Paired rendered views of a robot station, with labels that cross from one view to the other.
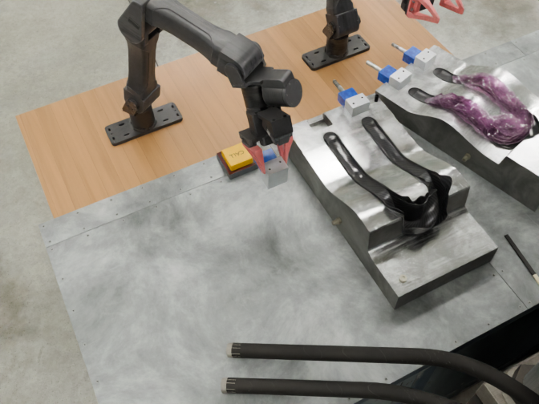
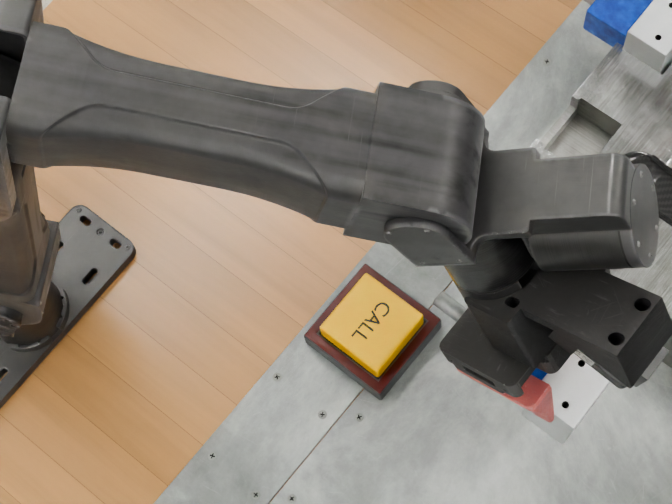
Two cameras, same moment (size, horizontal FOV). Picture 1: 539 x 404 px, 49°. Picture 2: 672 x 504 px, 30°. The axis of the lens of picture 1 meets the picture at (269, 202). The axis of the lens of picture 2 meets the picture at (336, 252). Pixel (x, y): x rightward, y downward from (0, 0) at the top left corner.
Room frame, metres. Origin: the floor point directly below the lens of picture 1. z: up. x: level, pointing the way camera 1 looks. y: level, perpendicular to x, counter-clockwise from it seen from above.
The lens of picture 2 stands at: (0.66, 0.17, 1.78)
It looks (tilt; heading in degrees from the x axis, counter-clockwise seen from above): 69 degrees down; 347
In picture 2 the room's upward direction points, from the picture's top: 12 degrees counter-clockwise
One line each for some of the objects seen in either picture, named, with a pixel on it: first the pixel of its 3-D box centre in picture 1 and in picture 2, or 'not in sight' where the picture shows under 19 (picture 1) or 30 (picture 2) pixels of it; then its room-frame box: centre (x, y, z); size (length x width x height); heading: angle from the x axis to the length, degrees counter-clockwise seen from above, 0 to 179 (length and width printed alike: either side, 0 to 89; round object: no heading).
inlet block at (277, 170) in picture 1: (265, 157); (511, 352); (0.86, 0.01, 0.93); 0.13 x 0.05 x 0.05; 27
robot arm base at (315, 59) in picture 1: (337, 42); not in sight; (1.37, -0.20, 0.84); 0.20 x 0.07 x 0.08; 117
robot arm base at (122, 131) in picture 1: (141, 114); (17, 300); (1.10, 0.33, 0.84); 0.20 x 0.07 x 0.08; 117
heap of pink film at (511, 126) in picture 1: (484, 102); not in sight; (1.06, -0.55, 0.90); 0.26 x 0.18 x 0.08; 43
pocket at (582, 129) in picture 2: (318, 127); (575, 143); (1.01, -0.13, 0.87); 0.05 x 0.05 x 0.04; 26
